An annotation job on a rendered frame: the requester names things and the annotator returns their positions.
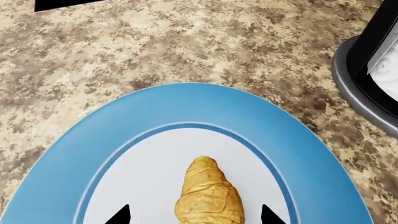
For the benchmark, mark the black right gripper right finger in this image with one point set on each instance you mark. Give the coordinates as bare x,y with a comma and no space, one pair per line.
270,217

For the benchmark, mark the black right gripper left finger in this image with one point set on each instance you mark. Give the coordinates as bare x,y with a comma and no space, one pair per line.
121,217

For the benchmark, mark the golden croissant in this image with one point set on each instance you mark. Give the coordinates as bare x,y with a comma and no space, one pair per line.
208,196

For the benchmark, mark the blue rimmed white plate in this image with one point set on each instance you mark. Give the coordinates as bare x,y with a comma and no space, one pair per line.
199,130

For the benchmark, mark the black appliance on grey base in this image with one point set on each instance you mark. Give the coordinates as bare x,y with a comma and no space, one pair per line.
367,70

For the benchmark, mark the black sink opening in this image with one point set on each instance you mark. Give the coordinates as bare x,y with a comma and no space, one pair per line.
65,4

